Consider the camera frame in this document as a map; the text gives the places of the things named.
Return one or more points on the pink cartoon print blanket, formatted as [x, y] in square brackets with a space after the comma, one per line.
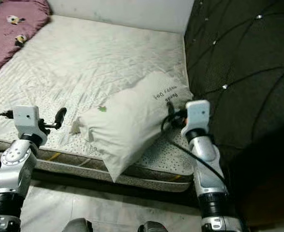
[7, 34]

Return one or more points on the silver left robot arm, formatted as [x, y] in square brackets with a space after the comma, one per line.
[16, 169]

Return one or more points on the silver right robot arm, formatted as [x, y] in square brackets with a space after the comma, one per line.
[209, 169]

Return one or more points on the white quilted mattress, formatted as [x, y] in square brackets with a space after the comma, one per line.
[89, 63]

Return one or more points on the dark bed base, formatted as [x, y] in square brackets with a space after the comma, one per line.
[113, 191]

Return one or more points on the black tufted headboard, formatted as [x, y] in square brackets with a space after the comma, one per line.
[243, 48]

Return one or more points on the grey left robot leg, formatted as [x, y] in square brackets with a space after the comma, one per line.
[77, 225]

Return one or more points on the grey robot leg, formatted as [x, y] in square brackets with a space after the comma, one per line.
[152, 227]
[77, 225]

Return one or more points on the grey right robot leg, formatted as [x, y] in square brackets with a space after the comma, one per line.
[152, 227]

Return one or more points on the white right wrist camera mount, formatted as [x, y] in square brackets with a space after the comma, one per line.
[197, 113]

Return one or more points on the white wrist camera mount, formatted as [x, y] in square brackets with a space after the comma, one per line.
[27, 117]
[197, 113]

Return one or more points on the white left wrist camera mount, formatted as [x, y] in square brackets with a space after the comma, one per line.
[27, 117]

